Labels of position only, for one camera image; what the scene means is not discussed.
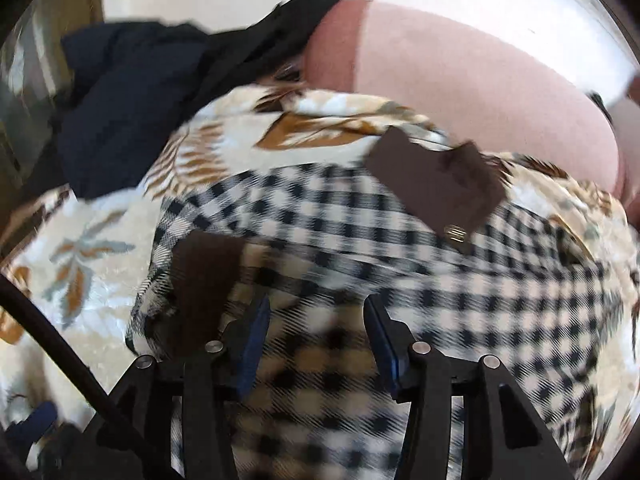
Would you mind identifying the leaf pattern cream blanket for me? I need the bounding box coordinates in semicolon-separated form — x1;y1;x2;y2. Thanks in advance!
1;84;639;479

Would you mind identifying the wooden glass cabinet door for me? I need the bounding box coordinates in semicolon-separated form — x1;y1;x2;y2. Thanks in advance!
1;0;103;219

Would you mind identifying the pink bolster pillow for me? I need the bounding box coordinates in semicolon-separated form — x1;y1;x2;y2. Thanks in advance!
303;0;625;200

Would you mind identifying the dark navy garment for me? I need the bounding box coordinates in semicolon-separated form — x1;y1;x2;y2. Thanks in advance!
34;0;341;198

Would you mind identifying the black white checkered coat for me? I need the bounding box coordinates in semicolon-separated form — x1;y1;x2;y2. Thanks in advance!
126;155;639;479

